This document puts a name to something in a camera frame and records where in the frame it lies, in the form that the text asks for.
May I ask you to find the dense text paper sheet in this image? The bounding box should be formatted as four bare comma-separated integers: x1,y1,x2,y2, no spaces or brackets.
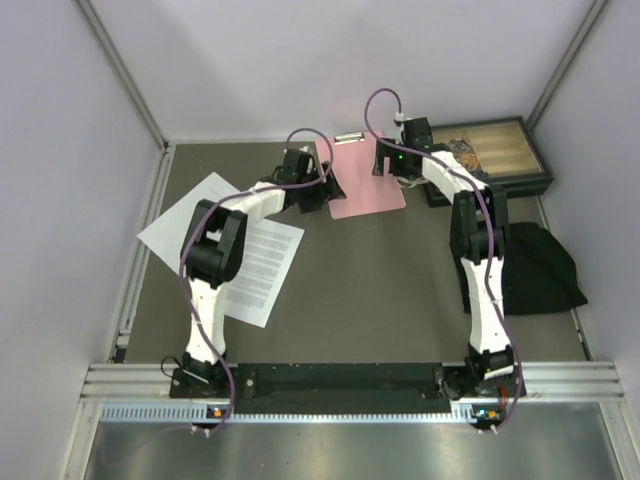
225,220,304,328

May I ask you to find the form paper sheet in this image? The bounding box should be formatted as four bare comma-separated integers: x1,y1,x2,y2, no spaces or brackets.
136,171,251,268

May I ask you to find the aluminium front rail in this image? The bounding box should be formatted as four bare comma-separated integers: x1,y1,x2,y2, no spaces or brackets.
80,361,625,402

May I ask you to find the black folded cloth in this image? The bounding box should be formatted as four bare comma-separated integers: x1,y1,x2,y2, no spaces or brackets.
502,222,588,316

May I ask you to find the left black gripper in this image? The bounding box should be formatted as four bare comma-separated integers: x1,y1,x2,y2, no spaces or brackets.
296,161,344,213

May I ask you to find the left aluminium frame post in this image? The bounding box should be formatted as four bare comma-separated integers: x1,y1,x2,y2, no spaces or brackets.
73,0,168,150

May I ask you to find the pink clipboard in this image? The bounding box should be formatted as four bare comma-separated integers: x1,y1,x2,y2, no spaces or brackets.
329,132,406,220

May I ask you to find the grey slotted cable duct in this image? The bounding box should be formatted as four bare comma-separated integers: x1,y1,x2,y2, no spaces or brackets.
100,403,501,426

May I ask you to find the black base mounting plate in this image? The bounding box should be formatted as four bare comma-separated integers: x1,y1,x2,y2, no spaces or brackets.
168,361,527,414

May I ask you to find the right aluminium frame post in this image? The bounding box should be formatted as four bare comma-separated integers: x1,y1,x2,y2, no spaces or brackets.
526,0,610,132

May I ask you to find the dark green display box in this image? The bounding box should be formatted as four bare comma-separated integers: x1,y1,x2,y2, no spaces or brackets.
432,116,554,199

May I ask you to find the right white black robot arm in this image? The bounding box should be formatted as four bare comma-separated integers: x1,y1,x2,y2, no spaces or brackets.
373,112,516,399

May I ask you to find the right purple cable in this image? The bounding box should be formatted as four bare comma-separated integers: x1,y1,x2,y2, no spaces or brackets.
362,88,524,434

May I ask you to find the aluminium frame post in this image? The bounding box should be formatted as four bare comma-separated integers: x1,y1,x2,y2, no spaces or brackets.
73,0,168,150
526,0,610,132

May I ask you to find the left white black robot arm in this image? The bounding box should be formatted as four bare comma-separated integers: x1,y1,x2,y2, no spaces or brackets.
169,149,346,399

